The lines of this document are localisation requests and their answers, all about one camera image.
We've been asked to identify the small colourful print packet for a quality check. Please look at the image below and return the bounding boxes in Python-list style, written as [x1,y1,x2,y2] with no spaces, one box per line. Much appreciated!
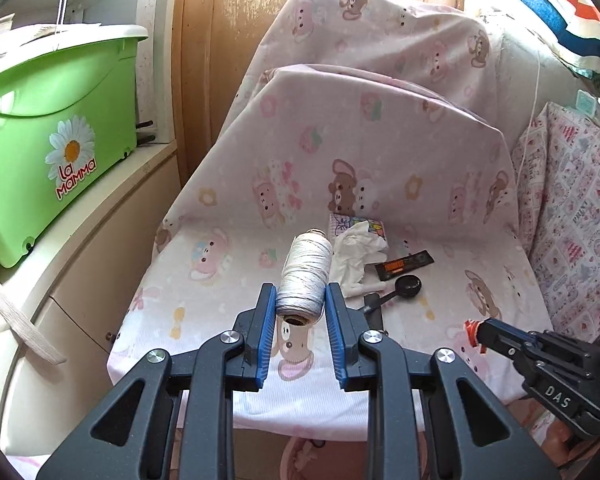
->
[331,213,387,251]

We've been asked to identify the wooden wardrobe door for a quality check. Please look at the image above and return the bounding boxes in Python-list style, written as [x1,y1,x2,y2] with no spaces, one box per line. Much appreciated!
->
[172,0,468,201]

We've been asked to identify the patterned pillow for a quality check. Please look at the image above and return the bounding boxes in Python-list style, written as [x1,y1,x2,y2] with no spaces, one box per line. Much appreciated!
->
[510,102,600,346]

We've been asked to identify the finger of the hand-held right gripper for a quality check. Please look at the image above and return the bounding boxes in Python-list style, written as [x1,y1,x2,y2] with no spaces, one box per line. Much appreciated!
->
[477,317,553,361]

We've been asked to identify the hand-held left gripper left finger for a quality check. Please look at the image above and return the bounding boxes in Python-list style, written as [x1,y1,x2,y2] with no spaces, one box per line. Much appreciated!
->
[36,282,278,480]

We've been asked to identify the pale grey cushion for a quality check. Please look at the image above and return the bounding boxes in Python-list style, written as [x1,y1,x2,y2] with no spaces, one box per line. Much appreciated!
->
[472,7,600,161]

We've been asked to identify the white shelf cabinet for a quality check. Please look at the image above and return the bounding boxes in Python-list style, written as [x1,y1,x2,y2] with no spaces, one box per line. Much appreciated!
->
[0,0,186,456]

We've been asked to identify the black measuring spoon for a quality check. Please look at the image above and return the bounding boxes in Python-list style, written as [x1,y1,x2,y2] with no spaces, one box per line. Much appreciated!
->
[365,276,423,311]

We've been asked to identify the small dark grey object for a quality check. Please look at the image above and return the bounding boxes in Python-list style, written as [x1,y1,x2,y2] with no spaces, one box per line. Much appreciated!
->
[362,305,387,335]

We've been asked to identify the pink bear print chair cover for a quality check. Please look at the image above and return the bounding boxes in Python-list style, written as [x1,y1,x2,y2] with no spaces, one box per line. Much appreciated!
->
[107,0,533,436]

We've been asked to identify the crumpled white tissue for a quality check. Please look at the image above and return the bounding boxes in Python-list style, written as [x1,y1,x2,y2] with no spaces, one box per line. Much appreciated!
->
[328,222,396,298]

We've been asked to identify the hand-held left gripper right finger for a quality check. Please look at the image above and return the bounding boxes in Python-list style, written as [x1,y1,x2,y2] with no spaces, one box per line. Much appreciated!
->
[325,282,563,480]

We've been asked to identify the striped blanket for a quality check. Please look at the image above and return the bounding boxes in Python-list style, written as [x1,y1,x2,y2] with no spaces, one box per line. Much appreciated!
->
[490,0,600,68]

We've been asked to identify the small teal box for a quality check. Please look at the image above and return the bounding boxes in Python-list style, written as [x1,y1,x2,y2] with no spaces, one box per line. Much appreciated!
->
[575,91,598,120]

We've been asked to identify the white thread spool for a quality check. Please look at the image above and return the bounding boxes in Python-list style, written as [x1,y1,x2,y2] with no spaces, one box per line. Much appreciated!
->
[275,229,335,328]

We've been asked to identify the beige cloth strap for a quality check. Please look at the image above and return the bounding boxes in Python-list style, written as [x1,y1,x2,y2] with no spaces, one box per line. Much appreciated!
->
[0,250,67,366]

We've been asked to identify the green plastic bin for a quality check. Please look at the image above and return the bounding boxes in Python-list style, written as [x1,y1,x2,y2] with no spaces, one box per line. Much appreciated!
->
[0,24,150,268]

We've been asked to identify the black orange sachet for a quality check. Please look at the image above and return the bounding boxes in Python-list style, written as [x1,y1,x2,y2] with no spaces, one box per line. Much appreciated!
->
[375,251,435,281]

